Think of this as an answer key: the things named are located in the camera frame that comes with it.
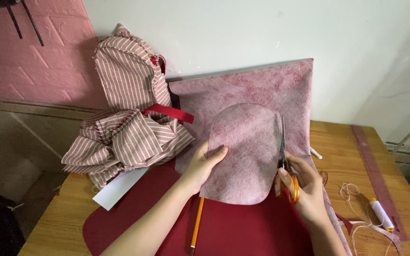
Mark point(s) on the person's left hand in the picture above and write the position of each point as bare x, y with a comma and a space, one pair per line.
199, 167

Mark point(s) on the person's right hand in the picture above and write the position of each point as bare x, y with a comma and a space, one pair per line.
306, 193

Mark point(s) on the cut pink interfacing piece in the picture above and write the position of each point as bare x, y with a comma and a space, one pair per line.
246, 153

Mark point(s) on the white chalk stick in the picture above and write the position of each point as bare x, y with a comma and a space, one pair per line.
316, 153

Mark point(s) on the wooden table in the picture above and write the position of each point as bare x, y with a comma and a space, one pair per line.
351, 185

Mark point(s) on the small red fabric scrap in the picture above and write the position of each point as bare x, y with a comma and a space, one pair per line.
344, 222

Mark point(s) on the loose white thread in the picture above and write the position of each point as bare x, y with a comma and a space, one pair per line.
354, 199

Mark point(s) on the yellow pencil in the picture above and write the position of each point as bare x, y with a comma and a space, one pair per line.
197, 225

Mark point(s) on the red fabric strip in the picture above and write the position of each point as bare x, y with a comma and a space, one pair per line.
169, 112

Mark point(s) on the dark red fabric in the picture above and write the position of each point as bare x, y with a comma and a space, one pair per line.
240, 227

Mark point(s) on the transparent pink ruler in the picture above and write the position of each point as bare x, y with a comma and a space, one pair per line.
379, 181

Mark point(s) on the pink fabric scrap strip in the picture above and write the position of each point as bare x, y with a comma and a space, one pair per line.
375, 229

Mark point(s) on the white thread spool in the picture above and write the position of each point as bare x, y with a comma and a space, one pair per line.
382, 214

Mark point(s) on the white paper card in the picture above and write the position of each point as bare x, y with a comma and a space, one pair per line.
119, 188

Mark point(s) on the striped pink fabric pieces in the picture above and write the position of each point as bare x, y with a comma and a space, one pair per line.
126, 110

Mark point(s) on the large pink interfacing sheet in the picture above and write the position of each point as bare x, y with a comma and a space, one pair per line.
262, 89

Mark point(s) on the black metal stand legs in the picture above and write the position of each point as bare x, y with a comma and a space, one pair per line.
23, 21

